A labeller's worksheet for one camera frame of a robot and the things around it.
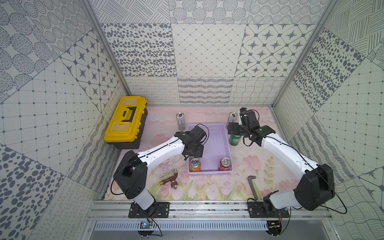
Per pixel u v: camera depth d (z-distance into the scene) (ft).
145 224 2.35
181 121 3.16
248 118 2.08
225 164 2.57
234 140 2.99
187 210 2.46
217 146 3.26
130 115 3.03
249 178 2.76
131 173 1.43
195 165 2.56
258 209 2.45
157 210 2.40
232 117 3.12
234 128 2.51
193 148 2.25
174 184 2.62
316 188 1.36
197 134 2.21
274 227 2.40
